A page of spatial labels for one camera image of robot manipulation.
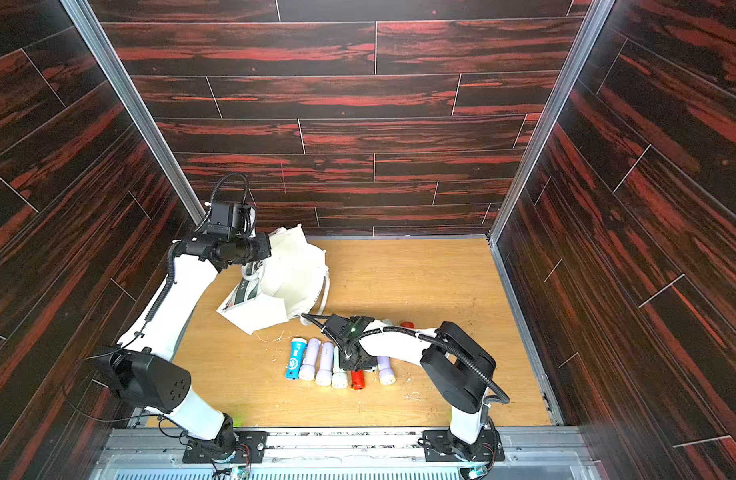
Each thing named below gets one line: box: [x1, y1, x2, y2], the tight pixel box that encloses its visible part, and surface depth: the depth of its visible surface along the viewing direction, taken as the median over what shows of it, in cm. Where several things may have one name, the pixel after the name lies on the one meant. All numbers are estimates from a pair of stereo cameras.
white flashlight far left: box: [298, 338, 322, 381], surface depth 88 cm
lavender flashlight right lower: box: [377, 355, 396, 385], surface depth 85 cm
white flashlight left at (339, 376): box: [332, 345, 348, 389], surface depth 84 cm
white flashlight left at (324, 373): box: [316, 342, 335, 386], surface depth 86 cm
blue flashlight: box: [285, 337, 307, 380], surface depth 88 cm
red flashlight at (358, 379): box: [351, 369, 365, 390], surface depth 84 cm
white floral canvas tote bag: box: [216, 224, 330, 335], surface depth 87 cm
